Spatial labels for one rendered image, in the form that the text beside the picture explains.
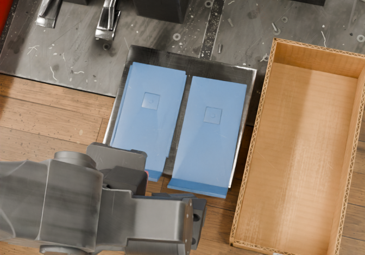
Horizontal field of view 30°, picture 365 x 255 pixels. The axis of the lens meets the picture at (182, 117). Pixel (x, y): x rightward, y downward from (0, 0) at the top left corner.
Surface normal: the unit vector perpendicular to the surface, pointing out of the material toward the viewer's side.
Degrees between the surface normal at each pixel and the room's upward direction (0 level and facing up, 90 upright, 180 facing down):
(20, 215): 42
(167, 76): 0
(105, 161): 29
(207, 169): 0
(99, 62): 0
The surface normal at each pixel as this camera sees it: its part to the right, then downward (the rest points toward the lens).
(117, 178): 0.17, -0.96
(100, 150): -0.15, 0.19
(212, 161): -0.06, -0.31
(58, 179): 0.62, -0.19
